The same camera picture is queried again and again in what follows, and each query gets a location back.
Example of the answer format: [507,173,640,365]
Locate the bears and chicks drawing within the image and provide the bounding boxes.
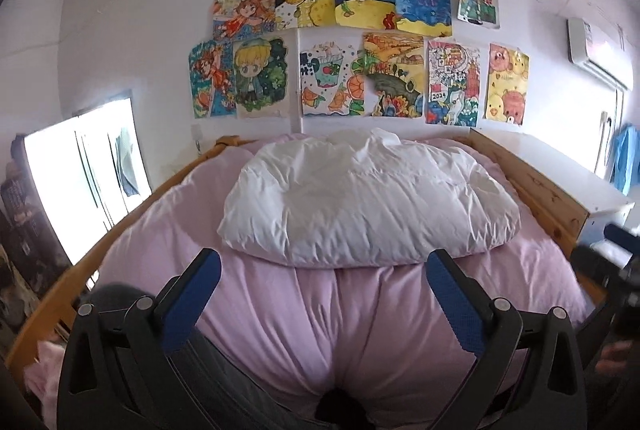
[484,42,531,127]

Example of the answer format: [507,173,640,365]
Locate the pink crumpled cloth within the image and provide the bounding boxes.
[24,339,68,418]

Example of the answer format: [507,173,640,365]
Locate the person's right hand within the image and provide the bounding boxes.
[596,342,635,375]

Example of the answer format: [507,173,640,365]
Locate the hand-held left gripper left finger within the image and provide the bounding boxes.
[56,248,222,430]

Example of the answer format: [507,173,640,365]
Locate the white cabinet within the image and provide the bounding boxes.
[469,127,636,257]

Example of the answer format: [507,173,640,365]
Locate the blond boy drawing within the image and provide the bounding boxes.
[232,34,292,119]

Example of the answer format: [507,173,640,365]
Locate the white air conditioner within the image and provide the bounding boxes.
[566,17,634,92]

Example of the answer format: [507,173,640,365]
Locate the cup and orange fish drawing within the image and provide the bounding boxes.
[298,34,367,117]

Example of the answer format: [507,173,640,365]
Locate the reclining anime girl drawing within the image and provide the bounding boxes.
[212,0,277,42]

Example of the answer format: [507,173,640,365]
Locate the wooden bed frame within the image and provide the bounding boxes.
[5,127,592,391]

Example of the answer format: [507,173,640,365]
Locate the bright window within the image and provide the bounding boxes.
[24,90,154,267]

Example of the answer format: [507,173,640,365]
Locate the red tower drawing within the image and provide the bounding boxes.
[424,37,482,127]

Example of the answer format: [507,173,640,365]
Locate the orange-haired girl drawing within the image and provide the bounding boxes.
[188,38,237,119]

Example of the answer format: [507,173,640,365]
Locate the pink blanket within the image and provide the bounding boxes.
[40,132,593,430]

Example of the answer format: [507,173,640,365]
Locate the blue hanging cloth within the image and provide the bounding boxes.
[609,124,640,197]

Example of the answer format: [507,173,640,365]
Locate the person's grey pants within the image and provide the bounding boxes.
[92,282,373,430]

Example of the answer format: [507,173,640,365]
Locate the white down jacket black stripes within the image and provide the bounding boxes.
[217,127,522,270]

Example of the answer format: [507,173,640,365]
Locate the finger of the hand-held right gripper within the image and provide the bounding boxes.
[570,243,627,285]
[602,223,640,257]

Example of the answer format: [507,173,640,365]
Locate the white wall pipe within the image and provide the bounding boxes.
[291,0,307,136]

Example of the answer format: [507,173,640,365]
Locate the white wardrobe door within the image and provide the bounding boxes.
[594,82,627,178]

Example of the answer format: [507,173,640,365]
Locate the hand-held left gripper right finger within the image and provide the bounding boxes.
[425,248,587,430]

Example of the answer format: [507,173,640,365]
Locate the landscape and flowers drawing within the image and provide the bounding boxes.
[362,31,427,119]

